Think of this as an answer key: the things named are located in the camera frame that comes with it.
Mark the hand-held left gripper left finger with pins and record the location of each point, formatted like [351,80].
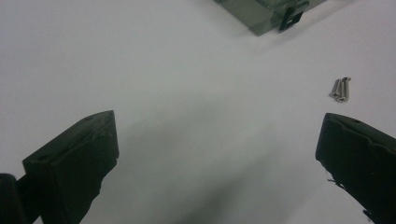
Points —
[68,168]

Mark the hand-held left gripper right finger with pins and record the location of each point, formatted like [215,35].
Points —
[361,161]

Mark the small silver screw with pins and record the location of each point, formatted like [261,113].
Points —
[335,90]
[343,91]

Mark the grey translucent compartment box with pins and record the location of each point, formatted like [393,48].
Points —
[255,15]

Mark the white board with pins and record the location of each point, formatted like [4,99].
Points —
[186,93]

